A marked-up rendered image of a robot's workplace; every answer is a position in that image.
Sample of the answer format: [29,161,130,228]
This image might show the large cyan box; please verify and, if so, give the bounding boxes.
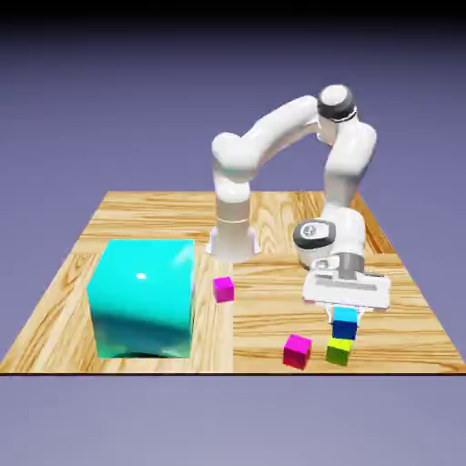
[86,238,195,360]

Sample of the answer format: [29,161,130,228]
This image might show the small yellow-green cube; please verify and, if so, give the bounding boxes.
[325,337,353,366]

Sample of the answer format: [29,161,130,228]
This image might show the small pink cube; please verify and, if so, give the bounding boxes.
[282,333,313,370]

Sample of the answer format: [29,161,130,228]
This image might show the small blue cube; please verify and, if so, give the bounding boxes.
[331,306,360,341]

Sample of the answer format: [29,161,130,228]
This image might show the small magenta cube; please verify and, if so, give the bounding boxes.
[212,276,235,304]

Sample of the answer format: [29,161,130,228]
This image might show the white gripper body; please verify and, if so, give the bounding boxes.
[301,268,391,311]

